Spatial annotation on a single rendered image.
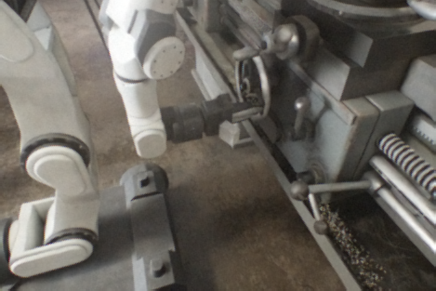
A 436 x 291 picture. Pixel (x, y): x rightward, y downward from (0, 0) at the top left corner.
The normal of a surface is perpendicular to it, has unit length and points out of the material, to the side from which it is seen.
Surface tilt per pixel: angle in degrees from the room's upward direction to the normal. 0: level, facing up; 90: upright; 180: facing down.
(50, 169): 90
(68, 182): 90
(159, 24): 105
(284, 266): 0
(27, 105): 90
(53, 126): 90
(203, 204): 0
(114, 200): 0
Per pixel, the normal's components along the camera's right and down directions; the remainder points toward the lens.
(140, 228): 0.01, -0.76
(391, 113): 0.33, 0.62
